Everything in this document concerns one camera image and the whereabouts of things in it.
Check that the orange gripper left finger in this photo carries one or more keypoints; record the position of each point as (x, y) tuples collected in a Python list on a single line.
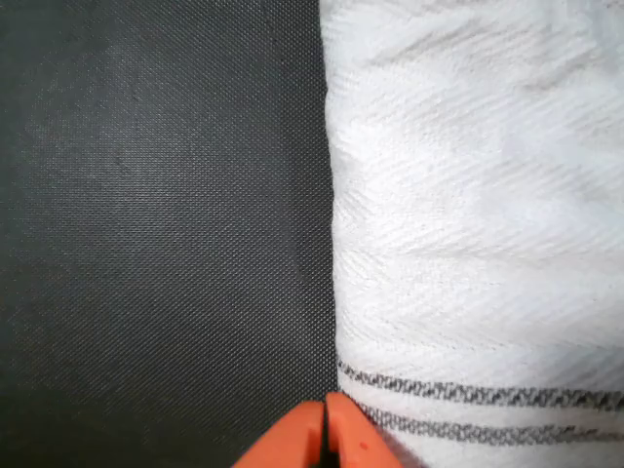
[(297, 439)]

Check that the black desk mat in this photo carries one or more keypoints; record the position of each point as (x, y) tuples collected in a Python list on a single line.
[(146, 219)]

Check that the white striped towel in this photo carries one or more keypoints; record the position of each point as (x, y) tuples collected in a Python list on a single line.
[(478, 195)]

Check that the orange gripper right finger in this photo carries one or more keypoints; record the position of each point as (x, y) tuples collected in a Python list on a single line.
[(356, 439)]

